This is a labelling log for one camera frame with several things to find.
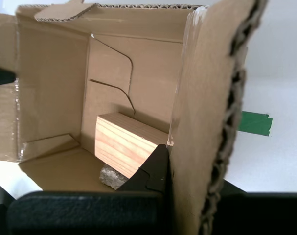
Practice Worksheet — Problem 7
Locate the brown cardboard box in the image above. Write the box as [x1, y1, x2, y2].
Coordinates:
[0, 0, 269, 235]

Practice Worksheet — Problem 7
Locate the pinkish speckled granite rock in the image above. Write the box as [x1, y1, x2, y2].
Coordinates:
[99, 164, 129, 190]

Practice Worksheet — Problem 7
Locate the light wooden block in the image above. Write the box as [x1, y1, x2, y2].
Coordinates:
[94, 112, 169, 179]

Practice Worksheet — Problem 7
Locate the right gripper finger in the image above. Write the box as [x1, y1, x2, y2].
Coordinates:
[7, 144, 177, 235]
[213, 181, 297, 235]

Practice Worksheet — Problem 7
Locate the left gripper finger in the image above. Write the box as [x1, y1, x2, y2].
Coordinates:
[0, 65, 17, 87]

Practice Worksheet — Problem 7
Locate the green tape strip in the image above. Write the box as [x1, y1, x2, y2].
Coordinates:
[237, 111, 273, 136]

